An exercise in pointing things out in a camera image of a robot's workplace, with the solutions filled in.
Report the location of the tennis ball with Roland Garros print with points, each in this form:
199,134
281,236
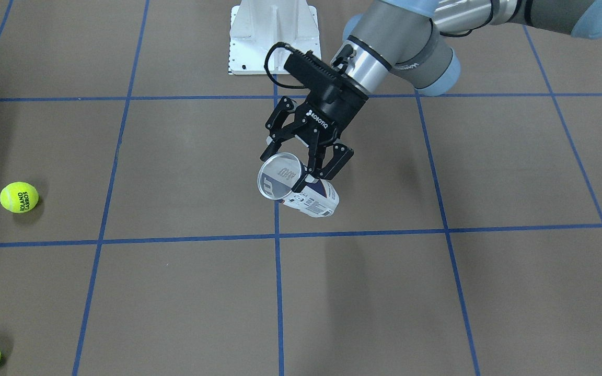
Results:
19,197

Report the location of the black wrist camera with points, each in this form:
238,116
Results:
311,72

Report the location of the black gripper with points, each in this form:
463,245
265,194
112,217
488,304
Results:
331,113

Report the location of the white metal mount base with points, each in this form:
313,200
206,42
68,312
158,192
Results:
257,25

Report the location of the Wilson tennis ball can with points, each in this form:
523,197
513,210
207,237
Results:
283,178

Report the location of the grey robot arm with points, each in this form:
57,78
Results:
403,38

